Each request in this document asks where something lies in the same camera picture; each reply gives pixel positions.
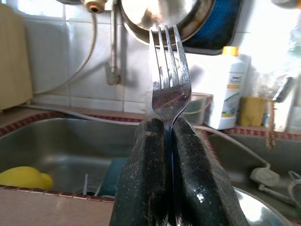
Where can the hanging steel pan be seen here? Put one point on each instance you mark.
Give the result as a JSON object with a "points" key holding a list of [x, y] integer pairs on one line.
{"points": [[141, 14]]}

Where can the steel wall tap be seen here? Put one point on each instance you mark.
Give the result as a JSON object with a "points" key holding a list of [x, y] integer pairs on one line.
{"points": [[114, 47]]}

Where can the clear plastic bucket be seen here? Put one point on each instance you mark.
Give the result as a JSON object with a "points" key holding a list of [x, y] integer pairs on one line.
{"points": [[200, 110]]}

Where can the steel bowl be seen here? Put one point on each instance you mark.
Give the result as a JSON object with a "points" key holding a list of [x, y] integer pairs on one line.
{"points": [[258, 212]]}

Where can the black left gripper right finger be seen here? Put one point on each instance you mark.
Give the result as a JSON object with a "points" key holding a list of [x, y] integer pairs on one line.
{"points": [[202, 183]]}

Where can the blue mug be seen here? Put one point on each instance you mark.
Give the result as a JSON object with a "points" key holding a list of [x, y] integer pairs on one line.
{"points": [[113, 176]]}

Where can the dark blue hanging pan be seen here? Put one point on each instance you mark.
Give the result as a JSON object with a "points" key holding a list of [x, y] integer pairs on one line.
{"points": [[223, 28]]}

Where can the yellow plastic bowl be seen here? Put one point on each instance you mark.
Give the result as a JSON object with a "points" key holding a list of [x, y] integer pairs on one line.
{"points": [[23, 177]]}

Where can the round steel sink strainer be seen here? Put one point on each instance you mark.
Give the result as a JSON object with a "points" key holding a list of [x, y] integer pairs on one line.
{"points": [[296, 188]]}

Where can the clear plastic bag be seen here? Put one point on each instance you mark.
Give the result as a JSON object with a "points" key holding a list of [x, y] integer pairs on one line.
{"points": [[270, 70]]}

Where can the white detergent bottle yellow cap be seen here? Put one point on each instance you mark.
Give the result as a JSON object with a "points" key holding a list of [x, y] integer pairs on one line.
{"points": [[225, 94]]}

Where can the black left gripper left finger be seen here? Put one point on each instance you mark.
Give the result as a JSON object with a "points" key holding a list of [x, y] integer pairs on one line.
{"points": [[141, 179]]}

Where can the steel sink basin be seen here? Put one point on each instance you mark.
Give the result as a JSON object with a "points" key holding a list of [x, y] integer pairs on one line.
{"points": [[58, 146], [282, 153]]}

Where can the steel fork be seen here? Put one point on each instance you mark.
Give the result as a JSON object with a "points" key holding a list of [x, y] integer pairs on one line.
{"points": [[169, 101]]}

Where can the beige water purifier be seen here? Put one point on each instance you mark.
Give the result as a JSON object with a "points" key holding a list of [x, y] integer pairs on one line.
{"points": [[14, 58]]}

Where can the yellow sponge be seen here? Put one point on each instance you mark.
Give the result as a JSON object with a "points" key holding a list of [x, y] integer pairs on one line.
{"points": [[251, 110]]}

